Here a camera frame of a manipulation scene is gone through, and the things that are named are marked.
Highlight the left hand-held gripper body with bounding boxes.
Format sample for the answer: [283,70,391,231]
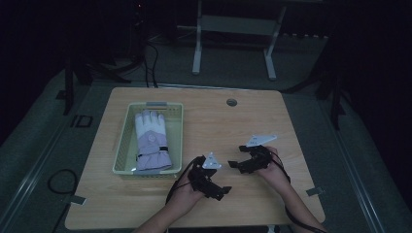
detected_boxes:
[188,151,225,202]

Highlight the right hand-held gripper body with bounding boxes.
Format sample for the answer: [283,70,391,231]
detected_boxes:
[240,133,279,175]

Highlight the pale green plastic basket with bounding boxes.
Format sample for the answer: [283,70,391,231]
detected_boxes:
[112,101,185,180]

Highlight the lavender and white glove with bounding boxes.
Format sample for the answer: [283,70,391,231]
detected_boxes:
[133,109,173,172]

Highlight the person's right hand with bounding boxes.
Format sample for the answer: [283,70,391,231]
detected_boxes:
[257,146,290,186]

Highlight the person's left hand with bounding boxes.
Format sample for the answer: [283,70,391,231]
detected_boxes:
[170,177,207,209]

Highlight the grey tape piece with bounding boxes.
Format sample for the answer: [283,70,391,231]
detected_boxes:
[68,195,87,207]
[305,185,326,197]

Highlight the black stand with legs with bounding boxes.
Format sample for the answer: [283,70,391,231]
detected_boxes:
[55,52,146,117]
[281,30,355,131]

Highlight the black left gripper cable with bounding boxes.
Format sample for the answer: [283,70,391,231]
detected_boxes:
[165,157,199,206]

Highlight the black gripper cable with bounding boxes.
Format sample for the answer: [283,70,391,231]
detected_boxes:
[271,150,326,233]
[165,157,199,206]

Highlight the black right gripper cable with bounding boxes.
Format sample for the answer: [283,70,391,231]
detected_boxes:
[271,150,326,233]

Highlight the black hanging cables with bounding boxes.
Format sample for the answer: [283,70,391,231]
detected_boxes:
[143,41,160,89]

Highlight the black square floor frame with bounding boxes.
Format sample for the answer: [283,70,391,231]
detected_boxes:
[70,114,94,128]

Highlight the white metal desk frame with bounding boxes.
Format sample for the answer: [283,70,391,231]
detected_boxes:
[176,0,325,82]

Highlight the black looped floor cable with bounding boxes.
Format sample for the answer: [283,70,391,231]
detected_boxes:
[47,168,80,196]

